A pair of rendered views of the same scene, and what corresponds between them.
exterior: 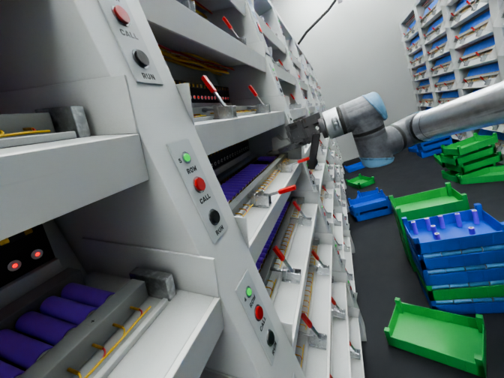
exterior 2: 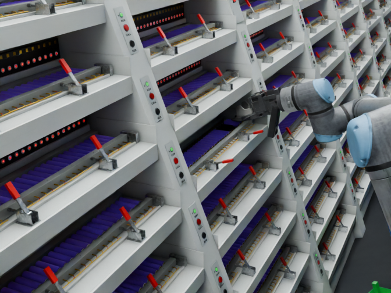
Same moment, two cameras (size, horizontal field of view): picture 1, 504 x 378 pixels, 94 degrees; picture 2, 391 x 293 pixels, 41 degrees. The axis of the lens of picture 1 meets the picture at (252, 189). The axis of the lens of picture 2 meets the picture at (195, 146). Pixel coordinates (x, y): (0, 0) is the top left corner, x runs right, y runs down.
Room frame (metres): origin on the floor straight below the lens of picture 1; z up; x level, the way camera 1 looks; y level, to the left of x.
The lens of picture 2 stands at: (-1.09, -0.20, 1.33)
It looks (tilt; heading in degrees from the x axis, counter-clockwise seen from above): 12 degrees down; 8
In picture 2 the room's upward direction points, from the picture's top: 20 degrees counter-clockwise
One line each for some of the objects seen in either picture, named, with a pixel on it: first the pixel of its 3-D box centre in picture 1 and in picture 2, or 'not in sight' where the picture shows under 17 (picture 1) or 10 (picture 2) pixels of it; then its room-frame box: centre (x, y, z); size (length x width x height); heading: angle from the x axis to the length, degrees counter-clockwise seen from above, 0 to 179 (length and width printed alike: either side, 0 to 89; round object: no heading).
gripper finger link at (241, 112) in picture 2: (276, 145); (240, 113); (0.80, -0.13, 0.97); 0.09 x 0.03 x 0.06; 73
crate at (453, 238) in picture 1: (448, 228); not in sight; (0.89, -0.72, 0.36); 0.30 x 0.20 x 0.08; 65
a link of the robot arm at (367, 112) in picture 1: (361, 113); (313, 94); (0.71, -0.39, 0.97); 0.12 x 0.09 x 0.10; 65
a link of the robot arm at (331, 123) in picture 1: (331, 124); (289, 99); (0.75, -0.31, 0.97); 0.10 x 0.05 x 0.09; 155
